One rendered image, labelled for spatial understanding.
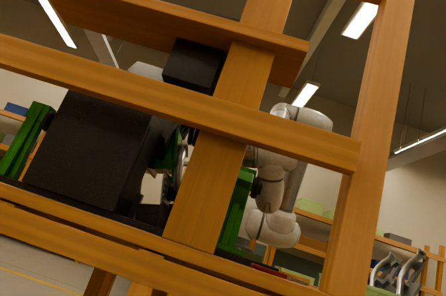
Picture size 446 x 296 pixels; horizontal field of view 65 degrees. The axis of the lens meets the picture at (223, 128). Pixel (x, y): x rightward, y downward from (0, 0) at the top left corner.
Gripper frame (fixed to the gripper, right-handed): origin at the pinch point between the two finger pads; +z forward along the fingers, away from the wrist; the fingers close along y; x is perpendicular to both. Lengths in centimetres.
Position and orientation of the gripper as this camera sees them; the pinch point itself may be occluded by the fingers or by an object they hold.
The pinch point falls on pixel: (188, 153)
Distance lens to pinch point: 134.6
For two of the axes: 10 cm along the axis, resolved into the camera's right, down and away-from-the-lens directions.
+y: 0.3, -9.0, -4.3
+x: -0.3, 4.3, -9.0
